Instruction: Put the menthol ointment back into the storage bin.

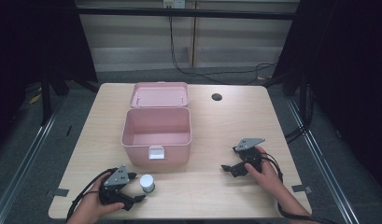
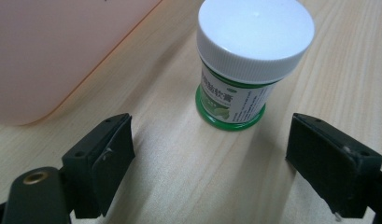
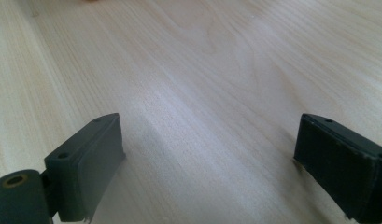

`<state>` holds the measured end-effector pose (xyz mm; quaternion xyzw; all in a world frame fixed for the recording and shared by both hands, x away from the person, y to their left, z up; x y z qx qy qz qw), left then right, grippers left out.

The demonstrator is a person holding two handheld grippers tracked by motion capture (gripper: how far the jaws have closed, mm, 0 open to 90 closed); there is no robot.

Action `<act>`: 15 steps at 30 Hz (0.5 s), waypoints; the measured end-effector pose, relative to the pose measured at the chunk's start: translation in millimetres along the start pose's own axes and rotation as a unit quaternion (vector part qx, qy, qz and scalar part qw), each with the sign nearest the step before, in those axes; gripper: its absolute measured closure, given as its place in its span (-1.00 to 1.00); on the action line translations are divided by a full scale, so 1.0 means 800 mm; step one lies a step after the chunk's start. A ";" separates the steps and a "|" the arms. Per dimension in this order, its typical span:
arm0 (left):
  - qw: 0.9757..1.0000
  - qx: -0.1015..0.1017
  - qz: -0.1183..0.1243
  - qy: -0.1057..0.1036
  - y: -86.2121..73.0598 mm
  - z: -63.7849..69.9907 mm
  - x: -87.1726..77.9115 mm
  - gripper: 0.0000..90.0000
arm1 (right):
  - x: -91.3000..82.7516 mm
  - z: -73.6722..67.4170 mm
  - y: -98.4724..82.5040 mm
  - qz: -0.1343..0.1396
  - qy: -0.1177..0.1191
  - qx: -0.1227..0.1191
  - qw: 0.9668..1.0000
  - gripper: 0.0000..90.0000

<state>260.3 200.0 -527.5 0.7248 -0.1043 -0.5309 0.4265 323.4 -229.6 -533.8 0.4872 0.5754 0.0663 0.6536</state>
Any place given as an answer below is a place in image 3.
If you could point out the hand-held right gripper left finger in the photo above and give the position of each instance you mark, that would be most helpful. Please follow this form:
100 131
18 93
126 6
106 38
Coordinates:
86 165

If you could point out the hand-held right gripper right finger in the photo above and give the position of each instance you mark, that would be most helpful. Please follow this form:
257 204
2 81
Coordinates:
338 161

